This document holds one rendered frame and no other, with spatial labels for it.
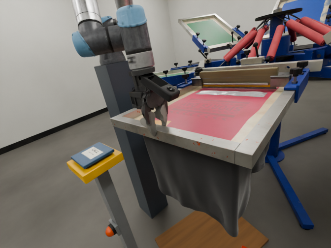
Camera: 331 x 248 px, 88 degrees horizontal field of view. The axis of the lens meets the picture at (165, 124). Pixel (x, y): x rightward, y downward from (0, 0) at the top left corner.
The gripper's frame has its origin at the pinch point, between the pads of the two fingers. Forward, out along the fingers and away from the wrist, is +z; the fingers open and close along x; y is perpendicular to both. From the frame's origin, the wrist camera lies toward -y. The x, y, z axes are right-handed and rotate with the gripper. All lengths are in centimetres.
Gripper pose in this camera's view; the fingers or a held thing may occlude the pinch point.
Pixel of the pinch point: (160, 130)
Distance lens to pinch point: 56.9
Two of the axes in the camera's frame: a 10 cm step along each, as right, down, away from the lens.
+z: 1.7, 9.0, 4.0
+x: -6.6, 4.1, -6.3
